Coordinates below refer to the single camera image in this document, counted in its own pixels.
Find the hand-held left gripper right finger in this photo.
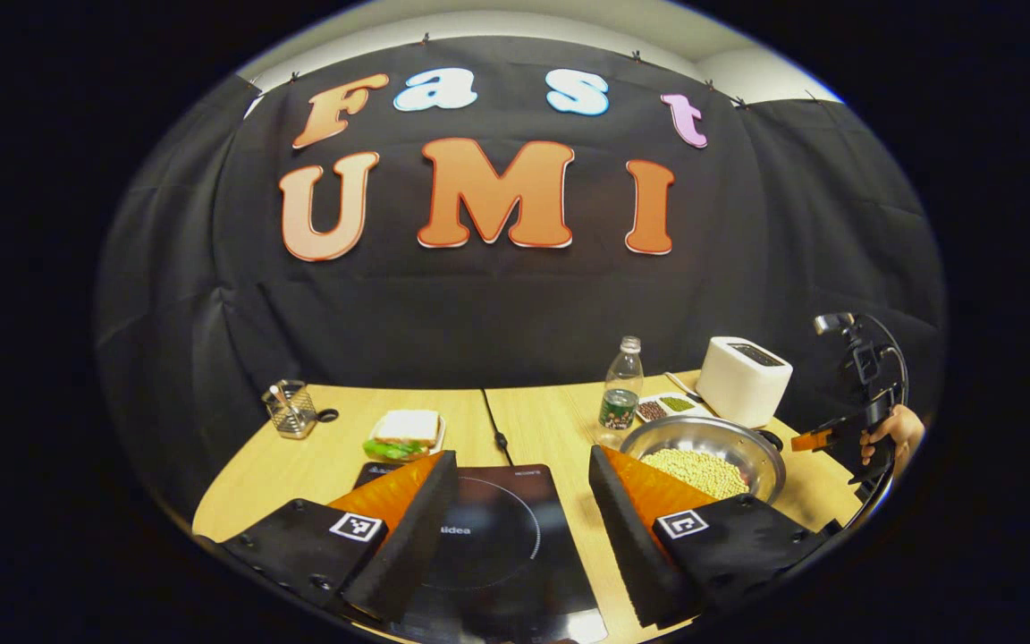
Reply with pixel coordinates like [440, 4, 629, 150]
[588, 445, 842, 629]

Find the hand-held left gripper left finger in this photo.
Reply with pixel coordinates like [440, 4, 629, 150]
[222, 450, 460, 624]

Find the black induction cooktop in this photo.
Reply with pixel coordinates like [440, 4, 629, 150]
[352, 461, 610, 644]

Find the steel pot with black handles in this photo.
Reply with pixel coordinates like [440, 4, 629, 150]
[620, 415, 787, 506]

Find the white toaster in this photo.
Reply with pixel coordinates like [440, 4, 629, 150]
[696, 336, 794, 428]

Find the pile of yellow soybeans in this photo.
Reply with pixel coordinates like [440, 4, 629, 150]
[640, 448, 750, 500]

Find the sandwich with lettuce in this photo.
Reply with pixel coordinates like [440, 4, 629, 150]
[363, 410, 441, 462]

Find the white divided dish of beans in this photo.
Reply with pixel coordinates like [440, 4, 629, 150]
[636, 393, 713, 424]

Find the clear plastic water bottle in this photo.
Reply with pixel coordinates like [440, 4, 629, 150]
[598, 336, 645, 432]

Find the black backdrop cloth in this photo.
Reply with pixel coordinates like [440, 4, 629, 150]
[95, 36, 945, 520]

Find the black cooktop power cable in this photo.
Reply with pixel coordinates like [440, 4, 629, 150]
[482, 387, 511, 466]

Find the grey toaster cable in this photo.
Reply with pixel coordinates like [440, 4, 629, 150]
[663, 370, 704, 403]

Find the wire mesh holder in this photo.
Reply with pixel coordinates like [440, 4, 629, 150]
[262, 379, 319, 440]

